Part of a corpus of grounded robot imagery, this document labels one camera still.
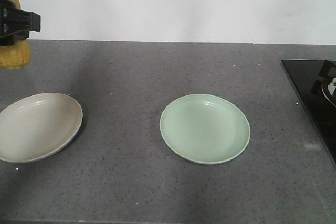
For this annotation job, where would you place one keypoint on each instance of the light green plate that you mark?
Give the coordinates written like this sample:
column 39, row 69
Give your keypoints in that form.
column 204, row 129

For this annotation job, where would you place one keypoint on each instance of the yellow corn cob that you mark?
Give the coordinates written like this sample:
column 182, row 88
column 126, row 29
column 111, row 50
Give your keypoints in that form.
column 18, row 55

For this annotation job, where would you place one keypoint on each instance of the beige plate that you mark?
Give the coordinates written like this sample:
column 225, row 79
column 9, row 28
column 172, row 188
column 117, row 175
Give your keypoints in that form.
column 38, row 126

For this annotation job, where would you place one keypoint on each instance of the black glass cooktop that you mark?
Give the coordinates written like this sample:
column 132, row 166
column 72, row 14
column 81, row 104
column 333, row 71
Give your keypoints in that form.
column 314, row 83

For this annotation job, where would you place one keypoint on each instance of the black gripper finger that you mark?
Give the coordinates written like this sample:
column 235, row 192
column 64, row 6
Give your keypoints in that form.
column 16, row 24

